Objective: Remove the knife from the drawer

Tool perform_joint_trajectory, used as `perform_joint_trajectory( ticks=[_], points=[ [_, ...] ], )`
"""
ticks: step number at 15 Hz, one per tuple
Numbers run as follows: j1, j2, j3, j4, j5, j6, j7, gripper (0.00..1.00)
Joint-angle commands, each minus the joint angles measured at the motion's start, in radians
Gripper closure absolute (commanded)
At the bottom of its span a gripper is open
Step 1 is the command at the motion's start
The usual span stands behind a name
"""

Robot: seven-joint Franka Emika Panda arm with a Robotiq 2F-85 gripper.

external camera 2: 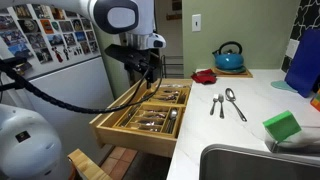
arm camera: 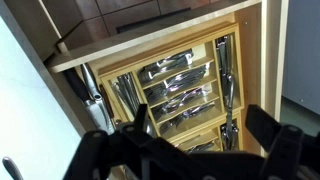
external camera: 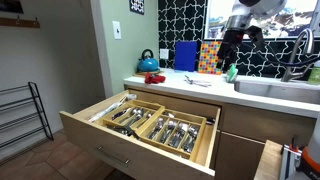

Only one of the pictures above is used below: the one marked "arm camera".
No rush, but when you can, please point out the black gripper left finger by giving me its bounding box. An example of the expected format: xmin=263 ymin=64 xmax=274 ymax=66
xmin=63 ymin=103 xmax=188 ymax=180

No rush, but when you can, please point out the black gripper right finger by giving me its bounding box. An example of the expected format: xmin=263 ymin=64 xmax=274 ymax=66
xmin=245 ymin=104 xmax=320 ymax=180

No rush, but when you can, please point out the black handled kitchen knife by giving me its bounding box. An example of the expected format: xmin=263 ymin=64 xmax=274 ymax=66
xmin=62 ymin=67 xmax=117 ymax=136

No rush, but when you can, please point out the wooden kitchen drawer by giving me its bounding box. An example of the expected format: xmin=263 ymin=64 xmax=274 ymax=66
xmin=43 ymin=0 xmax=290 ymax=180

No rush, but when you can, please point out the silver cutlery stack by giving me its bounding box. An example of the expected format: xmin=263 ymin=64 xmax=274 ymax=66
xmin=144 ymin=64 xmax=208 ymax=103
xmin=151 ymin=85 xmax=214 ymax=122
xmin=138 ymin=49 xmax=195 ymax=85
xmin=183 ymin=139 xmax=217 ymax=155
xmin=110 ymin=72 xmax=142 ymax=118
xmin=215 ymin=34 xmax=237 ymax=114
xmin=158 ymin=100 xmax=217 ymax=135

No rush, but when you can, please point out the wooden cutlery organizer tray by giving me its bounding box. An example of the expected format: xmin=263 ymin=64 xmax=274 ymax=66
xmin=171 ymin=111 xmax=244 ymax=158
xmin=97 ymin=21 xmax=245 ymax=143

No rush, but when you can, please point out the brown handled knife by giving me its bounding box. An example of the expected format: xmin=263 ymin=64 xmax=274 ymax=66
xmin=98 ymin=83 xmax=117 ymax=122

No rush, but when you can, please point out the steel handled knife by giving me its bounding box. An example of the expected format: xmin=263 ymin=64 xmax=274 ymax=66
xmin=79 ymin=62 xmax=104 ymax=102

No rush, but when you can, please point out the silver drawer bar handle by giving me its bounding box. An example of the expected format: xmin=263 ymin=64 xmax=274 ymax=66
xmin=1 ymin=156 xmax=25 ymax=180

